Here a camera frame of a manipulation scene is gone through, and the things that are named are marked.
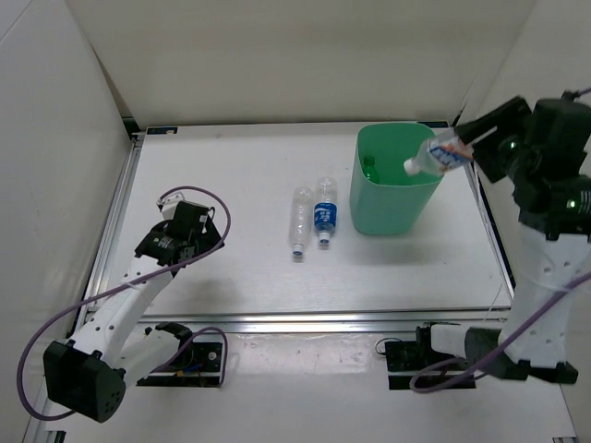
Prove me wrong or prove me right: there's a clear bottle orange blue label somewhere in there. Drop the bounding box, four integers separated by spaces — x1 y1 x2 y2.
403 129 474 176

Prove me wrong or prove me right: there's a clear plastic bottle blue cap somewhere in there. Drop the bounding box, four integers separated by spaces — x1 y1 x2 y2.
288 187 314 259

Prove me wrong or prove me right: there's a green soda bottle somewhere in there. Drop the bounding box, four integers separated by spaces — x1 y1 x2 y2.
362 156 380 184

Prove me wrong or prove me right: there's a blue label water bottle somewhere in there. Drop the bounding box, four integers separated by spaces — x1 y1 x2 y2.
313 177 338 248

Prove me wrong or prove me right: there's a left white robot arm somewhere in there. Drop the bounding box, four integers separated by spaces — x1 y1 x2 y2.
43 201 221 423

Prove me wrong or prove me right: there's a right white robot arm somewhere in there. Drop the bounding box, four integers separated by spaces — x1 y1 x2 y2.
404 90 590 384

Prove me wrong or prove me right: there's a green plastic bin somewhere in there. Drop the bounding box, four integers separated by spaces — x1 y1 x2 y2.
349 122 441 235

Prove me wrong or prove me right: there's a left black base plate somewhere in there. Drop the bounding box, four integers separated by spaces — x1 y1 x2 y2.
137 340 226 388

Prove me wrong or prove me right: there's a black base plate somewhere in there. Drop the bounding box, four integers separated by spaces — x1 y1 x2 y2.
374 337 468 391
137 340 226 388

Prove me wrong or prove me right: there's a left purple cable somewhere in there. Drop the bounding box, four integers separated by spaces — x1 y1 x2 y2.
16 186 232 420

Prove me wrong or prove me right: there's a purple cable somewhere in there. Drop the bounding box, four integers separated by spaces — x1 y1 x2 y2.
410 86 591 394
16 186 232 420

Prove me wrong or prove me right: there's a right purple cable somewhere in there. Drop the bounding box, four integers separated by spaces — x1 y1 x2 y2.
410 86 591 394

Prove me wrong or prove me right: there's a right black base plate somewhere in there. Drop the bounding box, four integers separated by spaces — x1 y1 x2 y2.
374 337 468 391

